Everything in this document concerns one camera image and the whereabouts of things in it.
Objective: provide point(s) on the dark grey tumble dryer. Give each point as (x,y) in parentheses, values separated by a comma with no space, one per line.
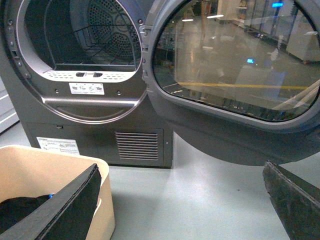
(73,71)

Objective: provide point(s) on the black printed t-shirt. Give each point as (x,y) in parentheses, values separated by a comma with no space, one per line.
(15,209)

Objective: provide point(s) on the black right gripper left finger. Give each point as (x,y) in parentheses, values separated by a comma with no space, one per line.
(65,216)

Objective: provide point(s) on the beige plastic laundry hamper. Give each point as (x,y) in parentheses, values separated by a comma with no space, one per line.
(33,172)

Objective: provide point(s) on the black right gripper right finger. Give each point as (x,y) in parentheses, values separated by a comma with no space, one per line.
(296,202)

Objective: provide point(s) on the round glass dryer door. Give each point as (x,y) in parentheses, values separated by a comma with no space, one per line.
(239,80)

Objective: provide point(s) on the white cabinet beside dryer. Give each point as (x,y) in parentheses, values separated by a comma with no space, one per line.
(8,114)

